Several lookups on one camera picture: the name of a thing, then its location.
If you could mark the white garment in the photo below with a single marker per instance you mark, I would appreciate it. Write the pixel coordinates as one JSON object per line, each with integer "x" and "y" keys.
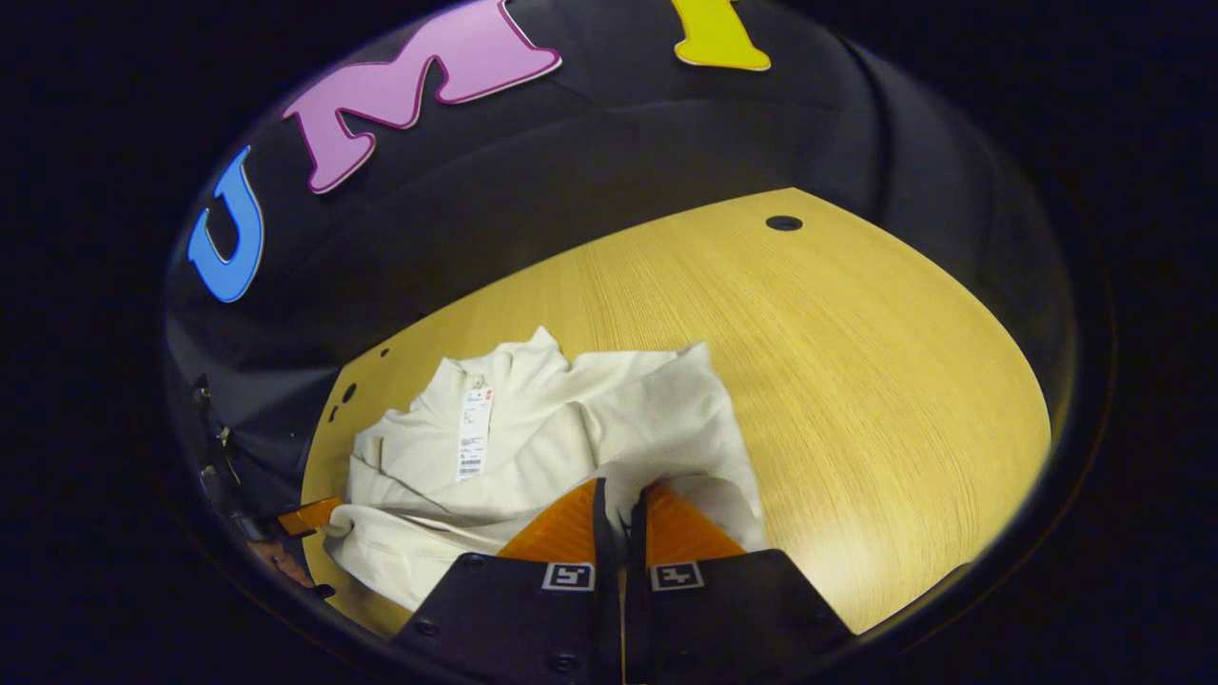
{"x": 533, "y": 438}

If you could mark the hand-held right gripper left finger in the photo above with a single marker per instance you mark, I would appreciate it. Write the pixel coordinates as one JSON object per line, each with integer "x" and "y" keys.
{"x": 609, "y": 571}

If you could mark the black backdrop cloth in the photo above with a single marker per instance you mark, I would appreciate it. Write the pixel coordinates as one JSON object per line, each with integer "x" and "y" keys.
{"x": 618, "y": 133}

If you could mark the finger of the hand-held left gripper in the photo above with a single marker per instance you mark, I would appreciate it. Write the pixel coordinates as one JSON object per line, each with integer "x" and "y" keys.
{"x": 309, "y": 517}

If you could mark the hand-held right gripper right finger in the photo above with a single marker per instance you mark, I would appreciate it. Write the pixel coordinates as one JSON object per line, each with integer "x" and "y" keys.
{"x": 638, "y": 571}

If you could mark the white paper garment tag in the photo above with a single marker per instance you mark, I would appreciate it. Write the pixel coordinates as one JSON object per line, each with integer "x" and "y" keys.
{"x": 474, "y": 438}

